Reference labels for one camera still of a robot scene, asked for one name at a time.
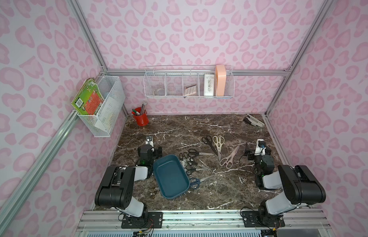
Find teal plastic storage box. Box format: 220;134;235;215
153;155;190;199

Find small black scissors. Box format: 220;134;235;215
186;166;208;176
186;158;209;169

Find beige kitchen scissors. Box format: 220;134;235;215
213;136;225;160

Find blue handled scissors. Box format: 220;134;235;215
190;175;214;190

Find pink handled scissors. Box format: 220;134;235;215
220;146;239;169

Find small pink calculator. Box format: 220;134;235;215
184;84;198;96

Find black white stapler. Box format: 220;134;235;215
243;114;265;128

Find white mesh side basket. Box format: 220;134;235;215
71;76;125;137

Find white card in basket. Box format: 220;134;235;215
203;74;215;96

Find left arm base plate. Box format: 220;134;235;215
120;212;163;229

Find pink box in basket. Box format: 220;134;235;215
215;64;226;97

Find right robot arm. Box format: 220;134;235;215
240;139;326;229

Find tape roll in basket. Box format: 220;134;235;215
153;85;165;96

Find white paper in basket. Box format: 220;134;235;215
95;97;119;133

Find white wire wall basket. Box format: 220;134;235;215
143;65;235;99

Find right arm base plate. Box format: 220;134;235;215
240;210;286;228

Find green red booklet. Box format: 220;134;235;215
71;78;104;115

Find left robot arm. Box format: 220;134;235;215
95;136;162;220

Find red pen cup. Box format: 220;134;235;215
132;101;149;126

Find small black scissors lower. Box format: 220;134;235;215
186;166;208;176

